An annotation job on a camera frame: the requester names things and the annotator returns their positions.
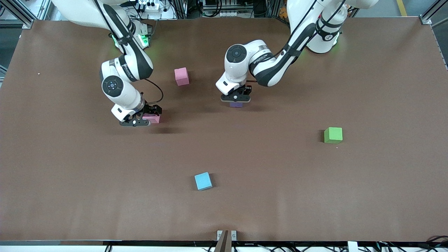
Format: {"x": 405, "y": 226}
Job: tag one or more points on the brown tapered post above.
{"x": 224, "y": 243}

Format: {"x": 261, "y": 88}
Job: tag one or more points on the white power strip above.
{"x": 152, "y": 5}

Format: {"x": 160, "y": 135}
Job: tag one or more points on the purple foam cube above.
{"x": 236, "y": 104}

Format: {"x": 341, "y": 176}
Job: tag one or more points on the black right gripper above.
{"x": 152, "y": 109}

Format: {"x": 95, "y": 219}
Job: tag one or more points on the black equipment rack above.
{"x": 262, "y": 7}

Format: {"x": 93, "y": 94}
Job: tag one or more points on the bag of orange items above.
{"x": 282, "y": 14}

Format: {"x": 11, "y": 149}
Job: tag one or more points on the green foam cube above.
{"x": 333, "y": 135}

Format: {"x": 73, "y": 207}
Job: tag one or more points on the light blue foam cube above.
{"x": 203, "y": 181}

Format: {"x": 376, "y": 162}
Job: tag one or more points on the brown table cover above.
{"x": 315, "y": 192}

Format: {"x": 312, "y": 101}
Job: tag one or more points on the pink foam cube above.
{"x": 154, "y": 119}
{"x": 181, "y": 76}

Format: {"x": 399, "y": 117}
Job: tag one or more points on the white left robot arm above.
{"x": 241, "y": 56}

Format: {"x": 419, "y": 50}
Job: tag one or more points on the aluminium frame profile with bracket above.
{"x": 17, "y": 13}
{"x": 425, "y": 19}

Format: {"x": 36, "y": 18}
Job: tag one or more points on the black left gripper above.
{"x": 245, "y": 90}

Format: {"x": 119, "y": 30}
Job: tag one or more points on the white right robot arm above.
{"x": 115, "y": 87}

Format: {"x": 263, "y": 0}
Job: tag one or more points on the small metal bracket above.
{"x": 235, "y": 235}

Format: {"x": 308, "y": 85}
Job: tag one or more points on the white tag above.
{"x": 352, "y": 246}

